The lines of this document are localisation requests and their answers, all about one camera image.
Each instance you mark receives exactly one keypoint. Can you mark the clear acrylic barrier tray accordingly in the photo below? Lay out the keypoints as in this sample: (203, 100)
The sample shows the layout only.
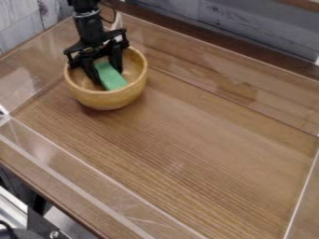
(204, 160)

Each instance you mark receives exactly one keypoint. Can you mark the black metal bracket with bolt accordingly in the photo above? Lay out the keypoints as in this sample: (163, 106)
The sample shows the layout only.
(42, 227)

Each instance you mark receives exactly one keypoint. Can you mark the brown wooden bowl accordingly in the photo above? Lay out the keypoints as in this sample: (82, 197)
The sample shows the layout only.
(93, 95)

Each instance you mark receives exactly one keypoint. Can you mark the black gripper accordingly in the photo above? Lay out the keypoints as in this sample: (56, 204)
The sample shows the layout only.
(96, 41)

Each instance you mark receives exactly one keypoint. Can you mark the green rectangular block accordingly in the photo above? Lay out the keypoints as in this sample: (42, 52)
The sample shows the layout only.
(112, 80)

